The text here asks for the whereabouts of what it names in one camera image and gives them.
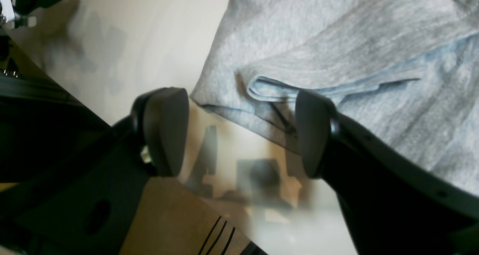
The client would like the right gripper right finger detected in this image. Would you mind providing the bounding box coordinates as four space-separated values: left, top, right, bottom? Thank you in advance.
295 91 479 255

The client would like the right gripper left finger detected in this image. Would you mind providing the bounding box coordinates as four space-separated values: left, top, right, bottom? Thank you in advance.
1 87 189 255

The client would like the grey T-shirt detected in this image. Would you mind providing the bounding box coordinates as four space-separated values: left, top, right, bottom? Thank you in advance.
190 0 479 196

